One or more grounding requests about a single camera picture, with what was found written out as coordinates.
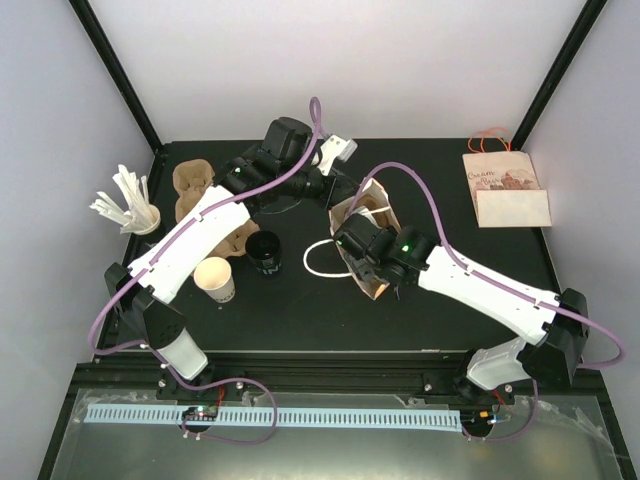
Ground black right frame post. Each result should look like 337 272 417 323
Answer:
511 0 608 151

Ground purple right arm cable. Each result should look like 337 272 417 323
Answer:
347 161 627 444

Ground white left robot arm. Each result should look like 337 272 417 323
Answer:
98 114 357 399

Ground cup of white wrapped stirrers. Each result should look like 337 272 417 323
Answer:
89 164 161 236

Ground black frame post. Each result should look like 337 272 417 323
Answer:
68 0 163 154
511 0 608 151

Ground stack of black cup lids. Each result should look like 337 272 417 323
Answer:
245 230 282 278

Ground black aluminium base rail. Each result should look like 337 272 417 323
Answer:
74 349 601 406

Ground stack of pulp cup carriers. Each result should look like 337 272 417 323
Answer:
172 159 215 223

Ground printed paper bag orange handles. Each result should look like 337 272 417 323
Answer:
462 127 552 228

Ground brown pulp cup carrier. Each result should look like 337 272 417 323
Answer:
209 220 260 259

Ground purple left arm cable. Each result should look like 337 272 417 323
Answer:
87 96 331 445

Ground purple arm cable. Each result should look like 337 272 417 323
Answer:
347 161 627 444
87 96 331 445

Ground black left frame post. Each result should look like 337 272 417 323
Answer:
68 0 163 154

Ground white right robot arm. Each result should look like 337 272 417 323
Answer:
332 213 589 403

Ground white paper coffee cup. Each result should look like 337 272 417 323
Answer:
193 257 236 304

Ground light blue cable duct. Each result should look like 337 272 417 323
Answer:
84 404 462 433

